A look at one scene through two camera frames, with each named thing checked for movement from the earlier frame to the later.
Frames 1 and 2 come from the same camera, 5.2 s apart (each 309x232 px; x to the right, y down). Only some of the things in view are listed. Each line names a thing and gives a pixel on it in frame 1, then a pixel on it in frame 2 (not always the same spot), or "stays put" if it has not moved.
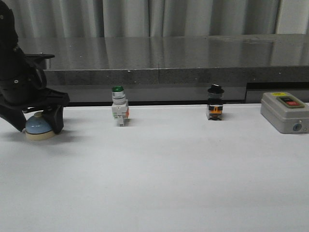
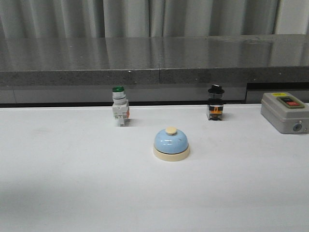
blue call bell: [37, 128] -> [171, 145]
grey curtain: [91, 19] stays put
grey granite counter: [164, 69] stays put
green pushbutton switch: [120, 108] stays put
